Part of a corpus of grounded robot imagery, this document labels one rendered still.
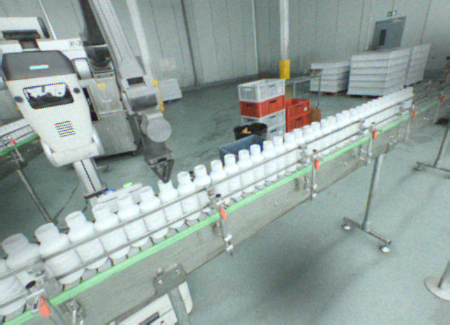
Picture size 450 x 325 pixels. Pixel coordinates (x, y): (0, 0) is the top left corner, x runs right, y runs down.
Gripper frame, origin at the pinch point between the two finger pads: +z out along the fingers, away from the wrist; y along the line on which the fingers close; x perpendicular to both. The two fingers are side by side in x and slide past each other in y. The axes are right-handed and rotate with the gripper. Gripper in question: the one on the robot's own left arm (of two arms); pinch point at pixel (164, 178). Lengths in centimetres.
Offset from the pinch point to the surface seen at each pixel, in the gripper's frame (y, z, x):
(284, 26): 689, -123, -771
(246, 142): 59, 26, -74
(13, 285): -2.1, 10.9, 39.1
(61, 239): -1.8, 4.8, 27.7
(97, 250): -2.5, 11.9, 22.4
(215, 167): -2.0, 1.9, -16.6
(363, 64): 272, 27, -633
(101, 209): 0.9, 2.5, 18.0
